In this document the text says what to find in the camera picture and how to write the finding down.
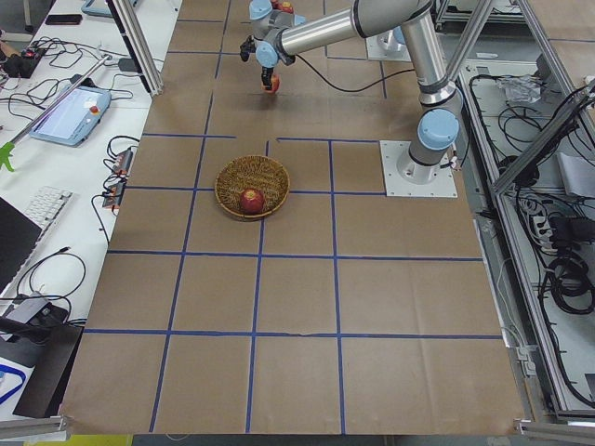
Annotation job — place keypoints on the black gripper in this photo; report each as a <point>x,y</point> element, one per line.
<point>267,71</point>

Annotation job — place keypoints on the red yellow streaked apple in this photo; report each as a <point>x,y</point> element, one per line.
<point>275,84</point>

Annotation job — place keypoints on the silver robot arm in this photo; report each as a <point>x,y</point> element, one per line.
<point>279,35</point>

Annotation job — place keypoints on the red apple plate top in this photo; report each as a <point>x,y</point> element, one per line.
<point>273,2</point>

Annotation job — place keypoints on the white plate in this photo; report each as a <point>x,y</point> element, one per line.
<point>285,6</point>

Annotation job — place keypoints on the woven wicker basket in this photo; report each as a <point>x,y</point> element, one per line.
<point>265,176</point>

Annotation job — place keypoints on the dark red basket apple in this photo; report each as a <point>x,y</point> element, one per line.
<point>252,201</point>

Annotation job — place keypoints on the orange usb hub upper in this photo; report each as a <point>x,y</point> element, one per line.
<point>122,162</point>

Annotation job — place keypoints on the orange usb hub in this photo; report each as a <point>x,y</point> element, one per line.
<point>114,196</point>
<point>122,162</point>

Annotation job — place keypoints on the orange usb hub lower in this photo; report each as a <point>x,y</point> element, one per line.
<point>114,196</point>

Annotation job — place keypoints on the blue teach pendant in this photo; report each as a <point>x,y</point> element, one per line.
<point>75,117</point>

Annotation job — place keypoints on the black phone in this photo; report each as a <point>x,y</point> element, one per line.
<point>63,19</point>

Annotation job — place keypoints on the long metal rod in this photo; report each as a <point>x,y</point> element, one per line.
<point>9,146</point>

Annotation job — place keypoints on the white keyboard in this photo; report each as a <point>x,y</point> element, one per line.
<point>46,205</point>

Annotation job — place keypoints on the black laptop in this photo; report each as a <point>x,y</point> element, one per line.
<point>19,236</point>

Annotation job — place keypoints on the grey docking box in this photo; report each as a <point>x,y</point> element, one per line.
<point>35,312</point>

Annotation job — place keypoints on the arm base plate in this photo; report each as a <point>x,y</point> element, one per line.
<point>441,186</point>
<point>388,46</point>

